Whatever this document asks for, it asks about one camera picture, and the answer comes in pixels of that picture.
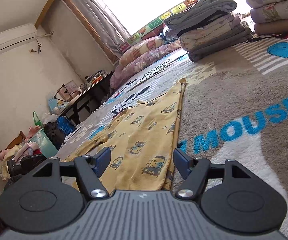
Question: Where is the teal plastic storage bin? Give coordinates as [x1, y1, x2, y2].
[28, 128, 58, 158]

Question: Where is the colourful alphabet play mat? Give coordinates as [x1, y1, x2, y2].
[117, 0, 232, 54]

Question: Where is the white wall air conditioner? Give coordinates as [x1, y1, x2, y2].
[0, 23, 37, 54]

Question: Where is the purple floral pillow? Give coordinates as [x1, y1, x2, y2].
[110, 40, 181, 90]

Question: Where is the picture frame on table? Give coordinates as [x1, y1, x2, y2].
[59, 80, 79, 100]

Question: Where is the blue plastic bag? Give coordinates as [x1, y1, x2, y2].
[57, 116, 76, 135]

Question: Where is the grey window curtain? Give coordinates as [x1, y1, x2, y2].
[72, 0, 130, 57]

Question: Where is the green mesh bag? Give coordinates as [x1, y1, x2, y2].
[33, 111, 43, 128]

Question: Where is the black folding table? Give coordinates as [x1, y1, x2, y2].
[58, 71, 114, 125]

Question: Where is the grey folded clothes stack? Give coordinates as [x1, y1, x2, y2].
[163, 0, 253, 63]

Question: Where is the black clothes pile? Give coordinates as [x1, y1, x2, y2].
[44, 122, 66, 150]

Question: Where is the grey Mickey Mouse blanket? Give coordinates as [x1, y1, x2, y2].
[56, 33, 288, 239]

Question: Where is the yellow printed pajama garment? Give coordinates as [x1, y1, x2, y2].
[65, 78, 186, 193]

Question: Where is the cream dotted pillow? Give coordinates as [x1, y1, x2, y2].
[119, 36, 164, 67]

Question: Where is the wooden chair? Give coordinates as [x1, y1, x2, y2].
[6, 131, 26, 149]

